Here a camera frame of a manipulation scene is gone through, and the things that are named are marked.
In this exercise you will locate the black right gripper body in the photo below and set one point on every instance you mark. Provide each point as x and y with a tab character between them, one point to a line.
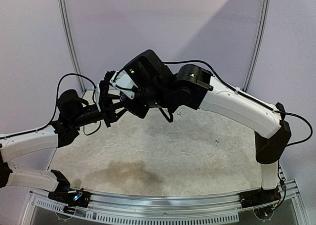
136	109

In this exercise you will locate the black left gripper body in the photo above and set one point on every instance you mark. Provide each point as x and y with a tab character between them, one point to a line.
105	112

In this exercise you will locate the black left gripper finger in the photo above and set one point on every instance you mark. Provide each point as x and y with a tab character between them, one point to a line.
117	110
111	97

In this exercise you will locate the blue earbud charging case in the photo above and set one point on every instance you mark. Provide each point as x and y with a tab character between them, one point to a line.
123	97

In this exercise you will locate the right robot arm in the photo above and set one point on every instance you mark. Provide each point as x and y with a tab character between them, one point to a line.
148	83

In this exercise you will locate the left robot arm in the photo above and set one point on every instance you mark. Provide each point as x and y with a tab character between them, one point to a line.
74	113

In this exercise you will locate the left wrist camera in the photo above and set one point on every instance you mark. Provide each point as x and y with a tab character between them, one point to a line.
101	93

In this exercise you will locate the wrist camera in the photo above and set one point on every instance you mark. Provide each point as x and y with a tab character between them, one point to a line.
101	93
122	82

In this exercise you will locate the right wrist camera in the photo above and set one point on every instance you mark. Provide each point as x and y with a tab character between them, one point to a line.
122	82

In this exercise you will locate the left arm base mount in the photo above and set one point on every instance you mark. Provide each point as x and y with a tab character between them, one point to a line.
70	196

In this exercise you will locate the aluminium front rail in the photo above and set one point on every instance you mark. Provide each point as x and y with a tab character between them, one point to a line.
115	209

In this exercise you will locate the left aluminium corner post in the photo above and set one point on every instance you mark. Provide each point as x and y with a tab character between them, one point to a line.
68	36

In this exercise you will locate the aluminium corner post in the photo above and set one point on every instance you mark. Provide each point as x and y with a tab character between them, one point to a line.
258	42
68	36

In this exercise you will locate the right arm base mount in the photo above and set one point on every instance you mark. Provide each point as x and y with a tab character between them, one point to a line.
259	196

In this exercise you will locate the right aluminium corner post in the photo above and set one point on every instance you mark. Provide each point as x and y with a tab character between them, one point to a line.
258	42

